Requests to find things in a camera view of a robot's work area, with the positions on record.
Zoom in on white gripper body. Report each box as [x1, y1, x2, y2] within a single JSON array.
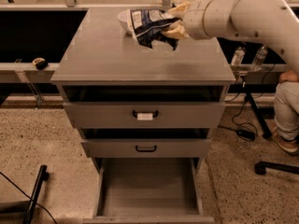
[[183, 0, 214, 40]]

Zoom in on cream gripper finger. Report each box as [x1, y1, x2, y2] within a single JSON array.
[[162, 20, 189, 39], [168, 2, 191, 19]]

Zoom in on blue chip bag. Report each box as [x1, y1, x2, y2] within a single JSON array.
[[127, 8, 178, 49]]

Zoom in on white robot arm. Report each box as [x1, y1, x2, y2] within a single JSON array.
[[164, 0, 299, 75]]

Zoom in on grey drawer cabinet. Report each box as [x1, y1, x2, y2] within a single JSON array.
[[50, 5, 236, 173]]

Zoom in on grey top drawer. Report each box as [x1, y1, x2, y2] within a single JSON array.
[[63, 86, 224, 129]]

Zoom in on grey drawer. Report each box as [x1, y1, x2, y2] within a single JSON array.
[[63, 86, 224, 129], [81, 128, 211, 158], [82, 158, 215, 224]]

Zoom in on grey middle drawer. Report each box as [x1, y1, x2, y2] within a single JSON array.
[[81, 128, 211, 158]]

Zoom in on grey bottom drawer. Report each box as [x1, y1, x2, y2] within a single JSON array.
[[82, 158, 215, 224]]

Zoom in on person hand on knee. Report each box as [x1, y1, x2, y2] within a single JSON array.
[[278, 70, 299, 83]]

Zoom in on white ceramic bowl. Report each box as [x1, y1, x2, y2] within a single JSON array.
[[118, 9, 134, 35]]

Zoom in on clear water bottle left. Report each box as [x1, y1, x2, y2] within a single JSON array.
[[231, 47, 246, 67]]

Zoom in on clear water bottle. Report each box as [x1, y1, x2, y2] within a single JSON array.
[[231, 47, 246, 67], [252, 46, 268, 72]]

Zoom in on clear water bottle right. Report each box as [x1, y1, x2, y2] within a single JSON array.
[[252, 46, 268, 72]]

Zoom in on black power adapter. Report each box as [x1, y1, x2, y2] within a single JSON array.
[[236, 128, 255, 142]]

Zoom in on person leg beige trousers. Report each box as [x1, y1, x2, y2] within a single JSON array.
[[274, 81, 299, 141]]

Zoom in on black tripod leg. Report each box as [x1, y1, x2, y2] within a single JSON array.
[[243, 85, 272, 139]]

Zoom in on black chair base leg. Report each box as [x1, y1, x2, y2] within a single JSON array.
[[254, 161, 299, 175]]

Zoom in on tan shoe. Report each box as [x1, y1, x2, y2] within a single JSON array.
[[268, 119, 299, 156]]

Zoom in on black stand leg left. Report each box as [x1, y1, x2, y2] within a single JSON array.
[[22, 165, 49, 224]]

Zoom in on black top drawer handle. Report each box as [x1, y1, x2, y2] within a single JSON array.
[[132, 110, 159, 120]]

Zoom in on black drawer handle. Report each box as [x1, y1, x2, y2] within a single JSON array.
[[132, 110, 159, 120], [135, 145, 157, 153]]

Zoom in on black middle drawer handle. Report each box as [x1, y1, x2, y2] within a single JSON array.
[[135, 145, 157, 153]]

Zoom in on black floor cable left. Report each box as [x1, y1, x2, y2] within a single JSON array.
[[0, 171, 59, 224]]

